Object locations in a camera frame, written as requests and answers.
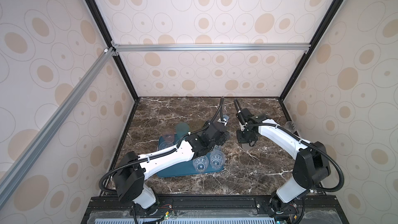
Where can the horizontal aluminium rail back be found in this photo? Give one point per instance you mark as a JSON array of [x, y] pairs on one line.
[[117, 48]]

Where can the teal plastic tray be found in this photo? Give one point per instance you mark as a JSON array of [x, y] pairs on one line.
[[183, 168]]

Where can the clear cup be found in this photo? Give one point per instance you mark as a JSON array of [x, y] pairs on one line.
[[200, 164], [290, 126], [165, 145], [217, 159]]

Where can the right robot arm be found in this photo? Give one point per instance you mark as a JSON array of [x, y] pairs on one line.
[[312, 163]]

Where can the black frame post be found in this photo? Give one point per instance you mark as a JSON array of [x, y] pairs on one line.
[[324, 24], [99, 20]]

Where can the black frame post left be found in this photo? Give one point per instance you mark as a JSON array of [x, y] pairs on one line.
[[99, 20]]

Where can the frosted white plastic cup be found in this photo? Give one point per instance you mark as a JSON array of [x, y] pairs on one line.
[[246, 147]]

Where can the green textured plastic cup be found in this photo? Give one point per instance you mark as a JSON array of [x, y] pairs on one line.
[[181, 129]]

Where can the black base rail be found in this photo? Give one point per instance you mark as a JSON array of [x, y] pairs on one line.
[[214, 209]]

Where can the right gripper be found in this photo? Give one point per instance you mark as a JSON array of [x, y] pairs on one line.
[[241, 140]]

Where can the pink plastic cup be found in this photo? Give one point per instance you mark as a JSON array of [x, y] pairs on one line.
[[168, 137]]

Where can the diagonal aluminium rail left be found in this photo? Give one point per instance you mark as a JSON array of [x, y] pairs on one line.
[[30, 155]]

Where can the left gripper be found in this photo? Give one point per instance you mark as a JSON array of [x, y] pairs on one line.
[[222, 138]]

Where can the black frame post right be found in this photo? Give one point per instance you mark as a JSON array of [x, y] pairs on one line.
[[324, 24]]

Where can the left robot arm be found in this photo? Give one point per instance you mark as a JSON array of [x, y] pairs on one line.
[[127, 181]]

